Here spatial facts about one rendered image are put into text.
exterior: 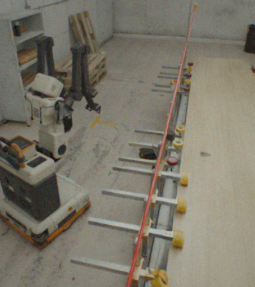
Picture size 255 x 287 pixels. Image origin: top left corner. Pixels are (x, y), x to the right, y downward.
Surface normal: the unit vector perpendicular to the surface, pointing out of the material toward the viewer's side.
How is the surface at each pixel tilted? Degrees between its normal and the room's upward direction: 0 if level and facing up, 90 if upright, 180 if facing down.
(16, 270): 0
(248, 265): 0
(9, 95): 90
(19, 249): 0
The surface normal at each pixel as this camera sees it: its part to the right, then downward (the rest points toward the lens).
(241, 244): 0.00, -0.84
